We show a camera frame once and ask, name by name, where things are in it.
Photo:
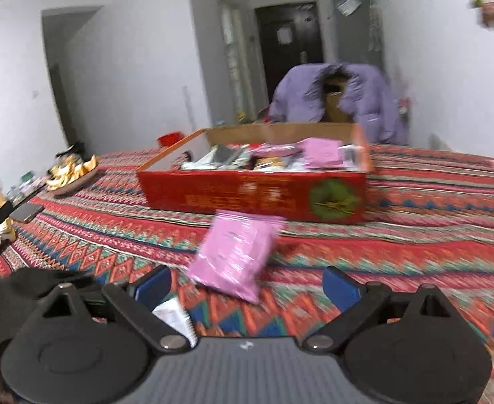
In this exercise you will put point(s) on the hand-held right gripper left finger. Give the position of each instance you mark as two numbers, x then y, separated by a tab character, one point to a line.
154	288

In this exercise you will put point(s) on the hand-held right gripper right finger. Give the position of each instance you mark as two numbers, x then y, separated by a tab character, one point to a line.
339	288

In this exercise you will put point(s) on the white printed snack packet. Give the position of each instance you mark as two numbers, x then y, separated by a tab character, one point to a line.
173	317

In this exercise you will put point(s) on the pink snack packet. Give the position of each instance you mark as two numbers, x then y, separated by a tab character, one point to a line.
323	151
234	256

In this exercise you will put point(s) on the red cardboard box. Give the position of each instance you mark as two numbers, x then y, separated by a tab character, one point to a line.
238	195

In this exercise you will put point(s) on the dark phone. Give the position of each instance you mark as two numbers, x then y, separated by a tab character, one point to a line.
27	213

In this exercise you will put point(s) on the colourful patterned table cloth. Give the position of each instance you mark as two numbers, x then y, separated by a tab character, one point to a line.
419	240

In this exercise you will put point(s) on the brown plate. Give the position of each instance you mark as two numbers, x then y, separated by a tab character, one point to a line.
78	183

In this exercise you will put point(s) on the plate of yellow fruit peels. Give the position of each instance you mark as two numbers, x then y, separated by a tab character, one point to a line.
68	170

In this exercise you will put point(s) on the red basin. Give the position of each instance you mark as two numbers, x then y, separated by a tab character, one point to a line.
171	139

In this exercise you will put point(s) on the pile of packets in box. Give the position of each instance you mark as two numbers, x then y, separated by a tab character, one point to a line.
230	158

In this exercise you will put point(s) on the brown cardboard box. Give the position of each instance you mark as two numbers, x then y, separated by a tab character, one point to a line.
335	107

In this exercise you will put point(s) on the purple jacket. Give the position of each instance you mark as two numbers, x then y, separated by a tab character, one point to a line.
297	92

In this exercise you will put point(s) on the white glass door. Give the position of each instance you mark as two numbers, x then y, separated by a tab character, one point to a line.
236	63

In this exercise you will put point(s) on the grey cabinet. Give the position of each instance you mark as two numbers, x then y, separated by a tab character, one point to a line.
356	38

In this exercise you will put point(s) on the white paper on door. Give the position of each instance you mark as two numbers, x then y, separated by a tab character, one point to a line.
284	35

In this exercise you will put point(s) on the dark door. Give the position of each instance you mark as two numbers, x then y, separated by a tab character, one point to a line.
306	29

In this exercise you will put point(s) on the paper sheet on cabinet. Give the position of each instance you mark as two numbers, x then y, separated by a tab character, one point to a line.
348	5

